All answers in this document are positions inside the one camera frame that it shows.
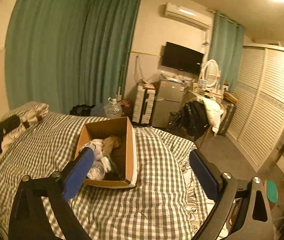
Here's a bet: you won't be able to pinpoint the white socks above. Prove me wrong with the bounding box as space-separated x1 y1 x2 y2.
79 139 113 173

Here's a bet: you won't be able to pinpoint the beige cloth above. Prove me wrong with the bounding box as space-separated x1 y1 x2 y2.
102 135 121 157

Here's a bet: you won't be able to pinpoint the clear plastic bag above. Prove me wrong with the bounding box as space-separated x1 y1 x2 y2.
86 161 106 180

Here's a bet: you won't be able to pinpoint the floral patterned pillow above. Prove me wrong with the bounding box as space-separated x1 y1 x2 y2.
0 102 49 155

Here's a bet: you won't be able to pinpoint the green topped wooden stool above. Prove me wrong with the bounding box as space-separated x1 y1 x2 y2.
263 180 278 209

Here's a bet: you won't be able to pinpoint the grey checkered duvet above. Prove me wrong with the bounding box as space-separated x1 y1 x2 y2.
0 101 215 240

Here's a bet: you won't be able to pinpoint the brown cardboard box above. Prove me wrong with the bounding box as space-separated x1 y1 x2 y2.
75 117 137 189

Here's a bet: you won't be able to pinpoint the black bag on floor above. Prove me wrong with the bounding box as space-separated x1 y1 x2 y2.
70 104 95 116

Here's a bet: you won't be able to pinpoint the large green curtain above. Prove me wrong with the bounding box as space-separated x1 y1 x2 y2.
5 0 141 113

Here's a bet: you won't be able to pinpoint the white garment on chair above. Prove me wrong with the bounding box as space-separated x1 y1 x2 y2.
199 96 224 134

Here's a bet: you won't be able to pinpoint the dark suitcase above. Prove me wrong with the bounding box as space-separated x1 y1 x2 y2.
218 100 237 137

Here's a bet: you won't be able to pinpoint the large water bottle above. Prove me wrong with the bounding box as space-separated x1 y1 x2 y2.
104 97 122 119

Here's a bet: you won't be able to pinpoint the silver mini fridge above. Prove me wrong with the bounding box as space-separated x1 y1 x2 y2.
152 79 186 128

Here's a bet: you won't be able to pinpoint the white louvered wardrobe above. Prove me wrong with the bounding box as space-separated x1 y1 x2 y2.
227 44 284 171

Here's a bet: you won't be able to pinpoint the white suitcase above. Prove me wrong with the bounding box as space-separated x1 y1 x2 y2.
132 82 156 125

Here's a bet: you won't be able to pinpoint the white oval vanity mirror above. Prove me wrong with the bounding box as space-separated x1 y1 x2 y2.
198 59 221 90

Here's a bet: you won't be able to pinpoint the small green curtain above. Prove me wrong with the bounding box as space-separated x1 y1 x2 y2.
208 11 245 92

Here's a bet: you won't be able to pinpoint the white air conditioner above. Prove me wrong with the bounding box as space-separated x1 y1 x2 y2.
164 2 212 30

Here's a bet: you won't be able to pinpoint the black wall television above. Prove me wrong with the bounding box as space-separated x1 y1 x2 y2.
161 42 204 75

